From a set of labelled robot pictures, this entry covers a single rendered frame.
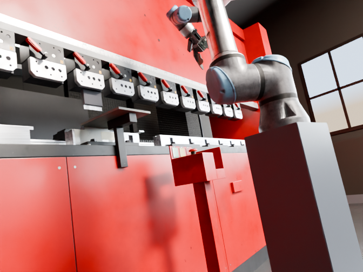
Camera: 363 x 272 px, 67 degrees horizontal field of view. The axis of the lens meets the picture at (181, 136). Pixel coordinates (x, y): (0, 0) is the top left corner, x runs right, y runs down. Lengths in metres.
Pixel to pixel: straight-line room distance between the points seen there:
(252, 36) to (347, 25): 1.81
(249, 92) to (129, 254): 0.79
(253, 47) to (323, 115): 1.85
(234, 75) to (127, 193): 0.69
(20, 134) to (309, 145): 0.97
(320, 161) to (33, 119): 1.50
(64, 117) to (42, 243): 1.05
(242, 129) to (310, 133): 2.44
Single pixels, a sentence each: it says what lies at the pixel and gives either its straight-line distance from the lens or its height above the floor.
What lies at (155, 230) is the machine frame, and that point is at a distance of 1.33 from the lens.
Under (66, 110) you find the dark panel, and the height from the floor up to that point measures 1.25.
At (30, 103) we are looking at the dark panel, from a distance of 1.84.
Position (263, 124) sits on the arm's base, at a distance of 0.86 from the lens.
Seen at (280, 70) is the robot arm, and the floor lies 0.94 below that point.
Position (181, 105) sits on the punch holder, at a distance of 1.90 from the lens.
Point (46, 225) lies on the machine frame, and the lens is 1.03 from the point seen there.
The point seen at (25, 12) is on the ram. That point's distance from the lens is 1.38.
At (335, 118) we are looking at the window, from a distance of 4.66.
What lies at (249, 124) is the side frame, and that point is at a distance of 3.21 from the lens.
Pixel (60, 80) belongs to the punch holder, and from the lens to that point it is 1.30.
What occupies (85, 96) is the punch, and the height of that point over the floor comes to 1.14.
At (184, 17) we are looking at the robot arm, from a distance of 1.43.
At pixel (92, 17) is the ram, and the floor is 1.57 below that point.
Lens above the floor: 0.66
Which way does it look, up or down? 10 degrees up
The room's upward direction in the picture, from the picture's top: 10 degrees counter-clockwise
